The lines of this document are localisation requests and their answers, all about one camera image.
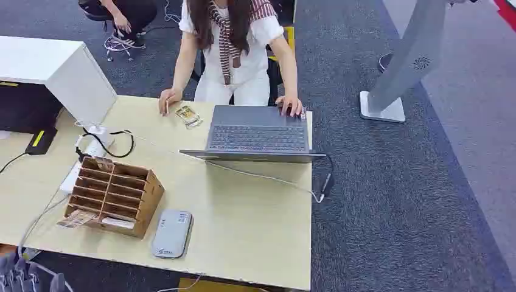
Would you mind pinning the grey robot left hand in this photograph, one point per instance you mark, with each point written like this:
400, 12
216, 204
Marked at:
20, 278

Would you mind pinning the person's left hand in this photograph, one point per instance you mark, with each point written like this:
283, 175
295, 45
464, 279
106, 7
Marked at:
291, 103

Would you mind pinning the person's right hand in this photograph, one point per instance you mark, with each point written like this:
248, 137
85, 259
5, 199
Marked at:
169, 96

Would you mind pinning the grey laptop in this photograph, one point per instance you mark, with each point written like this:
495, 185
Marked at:
258, 135

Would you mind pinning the person seated at desk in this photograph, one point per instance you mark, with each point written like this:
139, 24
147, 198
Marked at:
238, 60

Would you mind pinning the stool with metal base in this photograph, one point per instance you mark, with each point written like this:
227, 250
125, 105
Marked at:
117, 47

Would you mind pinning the brown printed card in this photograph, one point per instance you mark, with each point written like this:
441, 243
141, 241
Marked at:
76, 219

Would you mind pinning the white power strip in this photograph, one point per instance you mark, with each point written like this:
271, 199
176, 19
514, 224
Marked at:
94, 147

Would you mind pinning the person on stool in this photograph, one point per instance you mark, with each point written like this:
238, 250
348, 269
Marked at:
129, 16

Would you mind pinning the white cabinet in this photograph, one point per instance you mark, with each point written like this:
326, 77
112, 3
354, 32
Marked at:
68, 72

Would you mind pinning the wooden card box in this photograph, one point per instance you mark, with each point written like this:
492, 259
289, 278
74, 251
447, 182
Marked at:
121, 197

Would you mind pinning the white card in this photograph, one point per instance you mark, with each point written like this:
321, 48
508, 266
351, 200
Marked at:
117, 222

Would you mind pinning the grey floor stand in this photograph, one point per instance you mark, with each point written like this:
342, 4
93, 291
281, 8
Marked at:
407, 60

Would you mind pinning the black device with yellow label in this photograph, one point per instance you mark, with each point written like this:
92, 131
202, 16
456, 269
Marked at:
40, 141

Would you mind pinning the black box under cabinet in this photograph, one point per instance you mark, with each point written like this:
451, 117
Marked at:
28, 107

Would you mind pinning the yellow box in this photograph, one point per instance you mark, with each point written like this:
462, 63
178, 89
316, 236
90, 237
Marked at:
213, 286

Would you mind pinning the red floor strip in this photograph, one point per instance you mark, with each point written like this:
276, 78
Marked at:
507, 14

